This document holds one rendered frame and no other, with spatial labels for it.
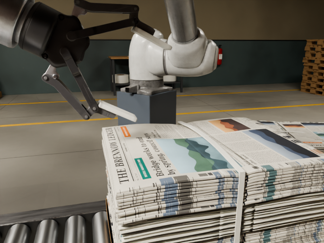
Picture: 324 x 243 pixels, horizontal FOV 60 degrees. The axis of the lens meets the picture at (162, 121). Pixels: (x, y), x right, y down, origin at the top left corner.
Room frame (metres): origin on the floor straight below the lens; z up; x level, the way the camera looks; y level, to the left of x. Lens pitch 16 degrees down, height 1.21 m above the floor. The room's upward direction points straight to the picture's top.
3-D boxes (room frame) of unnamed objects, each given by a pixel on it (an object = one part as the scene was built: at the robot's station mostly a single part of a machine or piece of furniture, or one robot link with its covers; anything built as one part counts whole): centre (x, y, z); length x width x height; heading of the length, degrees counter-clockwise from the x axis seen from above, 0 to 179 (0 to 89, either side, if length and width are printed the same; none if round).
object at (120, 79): (7.20, 0.40, 0.55); 1.80 x 0.70 x 1.10; 105
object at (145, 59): (1.30, 0.06, 1.17); 0.18 x 0.16 x 0.22; 73
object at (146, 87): (1.29, 0.08, 1.03); 0.22 x 0.18 x 0.06; 142
